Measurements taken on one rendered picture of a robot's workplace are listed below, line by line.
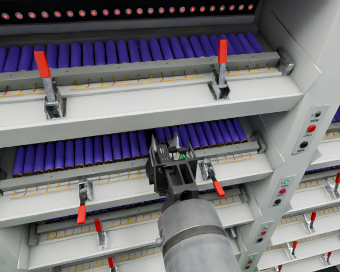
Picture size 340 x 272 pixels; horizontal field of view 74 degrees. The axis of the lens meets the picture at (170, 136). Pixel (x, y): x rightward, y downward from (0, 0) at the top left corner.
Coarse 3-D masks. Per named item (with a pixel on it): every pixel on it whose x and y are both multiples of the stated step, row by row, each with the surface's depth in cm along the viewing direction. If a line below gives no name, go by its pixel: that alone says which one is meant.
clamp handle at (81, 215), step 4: (84, 192) 45; (80, 196) 44; (84, 196) 44; (80, 200) 43; (84, 200) 43; (80, 204) 43; (84, 204) 43; (80, 208) 42; (84, 208) 42; (80, 212) 41; (84, 212) 41; (80, 216) 40; (84, 216) 41; (80, 220) 40; (84, 220) 40; (80, 224) 40
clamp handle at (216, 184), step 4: (208, 168) 49; (212, 168) 49; (208, 172) 49; (212, 172) 49; (212, 176) 48; (212, 180) 48; (216, 180) 47; (216, 184) 46; (216, 188) 46; (220, 188) 46; (220, 192) 45; (224, 192) 45; (220, 196) 45
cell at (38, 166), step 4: (36, 148) 50; (40, 148) 50; (44, 148) 50; (36, 152) 49; (40, 152) 49; (44, 152) 50; (36, 156) 49; (40, 156) 49; (44, 156) 50; (36, 160) 48; (40, 160) 48; (44, 160) 49; (36, 164) 48; (40, 164) 48; (36, 168) 47; (40, 168) 47
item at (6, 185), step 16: (240, 144) 54; (256, 144) 54; (144, 160) 50; (32, 176) 46; (48, 176) 46; (64, 176) 46; (80, 176) 47; (96, 176) 49; (128, 176) 49; (48, 192) 46
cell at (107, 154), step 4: (104, 136) 53; (108, 136) 53; (104, 140) 52; (108, 140) 52; (104, 144) 52; (108, 144) 52; (104, 148) 51; (108, 148) 51; (104, 152) 51; (108, 152) 50; (104, 156) 50; (108, 156) 50; (104, 160) 50; (112, 160) 50
